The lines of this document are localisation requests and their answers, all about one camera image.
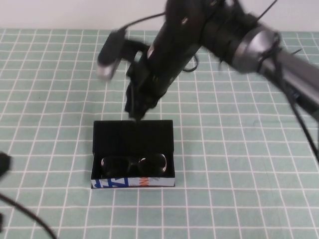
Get black camera cable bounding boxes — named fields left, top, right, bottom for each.
left=0, top=193, right=57, bottom=239
left=119, top=12, right=167, bottom=32

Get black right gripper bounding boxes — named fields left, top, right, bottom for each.
left=124, top=27, right=200, bottom=122

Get black left camera cable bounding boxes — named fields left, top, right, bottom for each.
left=0, top=193, right=57, bottom=239

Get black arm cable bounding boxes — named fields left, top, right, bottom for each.
left=259, top=0, right=319, bottom=160

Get black framed glasses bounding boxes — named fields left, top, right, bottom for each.
left=101, top=153, right=167, bottom=178

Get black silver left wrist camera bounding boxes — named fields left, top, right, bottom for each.
left=0, top=151, right=13, bottom=178

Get black right camera cable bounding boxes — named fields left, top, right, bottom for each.
left=119, top=12, right=167, bottom=32

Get green checked tablecloth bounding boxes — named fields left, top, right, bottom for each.
left=0, top=28, right=319, bottom=239

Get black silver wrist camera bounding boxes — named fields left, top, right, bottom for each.
left=97, top=29, right=128, bottom=82
left=0, top=151, right=13, bottom=178

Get black printed glasses case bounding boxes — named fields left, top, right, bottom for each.
left=91, top=119, right=177, bottom=189

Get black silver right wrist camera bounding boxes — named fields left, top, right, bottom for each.
left=97, top=29, right=128, bottom=82

